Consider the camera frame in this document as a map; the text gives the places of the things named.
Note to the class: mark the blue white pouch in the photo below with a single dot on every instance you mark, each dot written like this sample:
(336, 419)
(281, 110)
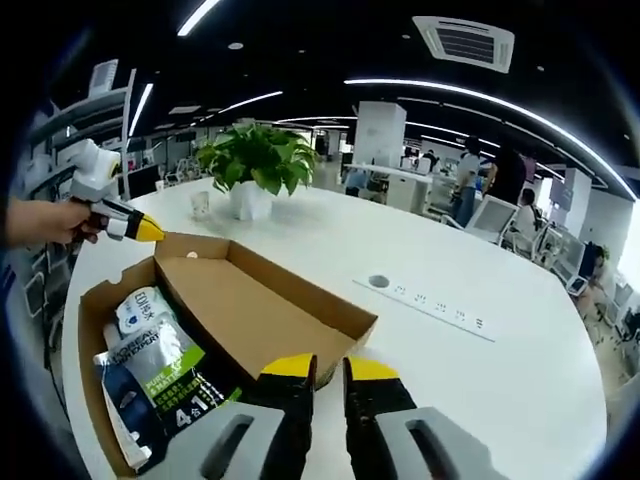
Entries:
(120, 415)

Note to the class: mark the potted green plant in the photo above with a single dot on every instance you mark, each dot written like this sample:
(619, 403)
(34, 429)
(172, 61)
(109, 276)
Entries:
(255, 160)

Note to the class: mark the white blue soft wipes pack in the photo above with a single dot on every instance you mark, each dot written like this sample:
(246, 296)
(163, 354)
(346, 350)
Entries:
(140, 312)

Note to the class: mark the white table socket strip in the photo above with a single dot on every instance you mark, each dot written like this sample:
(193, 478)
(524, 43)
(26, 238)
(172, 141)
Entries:
(425, 305)

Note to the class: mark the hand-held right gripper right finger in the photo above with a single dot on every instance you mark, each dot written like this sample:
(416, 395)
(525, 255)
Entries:
(380, 430)

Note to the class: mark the person's left hand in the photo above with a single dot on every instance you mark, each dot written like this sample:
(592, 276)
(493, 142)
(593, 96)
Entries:
(60, 222)

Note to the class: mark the ceiling light strip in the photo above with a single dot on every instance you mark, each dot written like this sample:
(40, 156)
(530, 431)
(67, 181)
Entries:
(380, 81)

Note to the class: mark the grey storage shelf rack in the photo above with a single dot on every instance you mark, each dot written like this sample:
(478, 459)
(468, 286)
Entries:
(85, 115)

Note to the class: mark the clear cup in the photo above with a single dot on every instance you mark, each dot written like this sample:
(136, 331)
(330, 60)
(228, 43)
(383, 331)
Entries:
(200, 205)

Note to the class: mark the green black pouch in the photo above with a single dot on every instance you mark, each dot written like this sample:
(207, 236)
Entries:
(165, 370)

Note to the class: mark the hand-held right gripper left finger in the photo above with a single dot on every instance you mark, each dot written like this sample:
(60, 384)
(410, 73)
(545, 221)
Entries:
(290, 425)

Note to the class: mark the brown cardboard shoe box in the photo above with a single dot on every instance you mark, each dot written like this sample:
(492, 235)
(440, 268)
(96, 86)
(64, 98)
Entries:
(240, 300)

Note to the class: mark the ceiling air conditioner vent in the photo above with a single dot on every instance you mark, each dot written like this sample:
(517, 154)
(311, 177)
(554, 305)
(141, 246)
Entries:
(465, 42)

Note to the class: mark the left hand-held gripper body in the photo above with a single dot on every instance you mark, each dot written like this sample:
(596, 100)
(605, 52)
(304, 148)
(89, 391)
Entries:
(95, 170)

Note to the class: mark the white office chair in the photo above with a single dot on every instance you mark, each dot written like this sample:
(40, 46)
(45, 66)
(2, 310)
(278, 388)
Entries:
(492, 217)

